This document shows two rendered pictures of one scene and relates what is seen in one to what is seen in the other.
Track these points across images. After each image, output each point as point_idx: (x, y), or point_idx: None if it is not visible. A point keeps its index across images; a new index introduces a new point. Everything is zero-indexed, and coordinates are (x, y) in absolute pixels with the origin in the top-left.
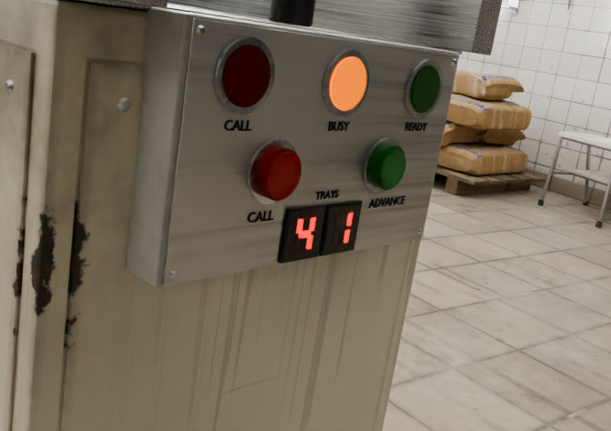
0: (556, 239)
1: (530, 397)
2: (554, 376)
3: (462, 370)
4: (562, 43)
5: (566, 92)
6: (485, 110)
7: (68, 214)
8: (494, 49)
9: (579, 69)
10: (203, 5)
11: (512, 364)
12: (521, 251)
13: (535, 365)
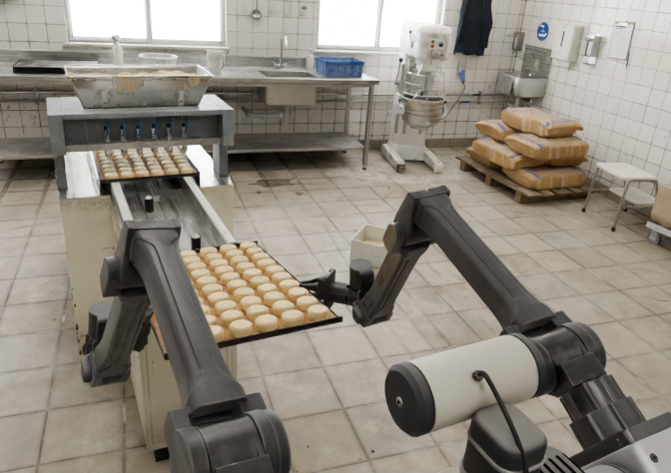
0: (564, 240)
1: (436, 336)
2: (461, 327)
3: (412, 319)
4: (621, 92)
5: (622, 128)
6: (541, 148)
7: None
8: (578, 93)
9: (631, 112)
10: (206, 224)
11: (444, 318)
12: (525, 249)
13: (457, 320)
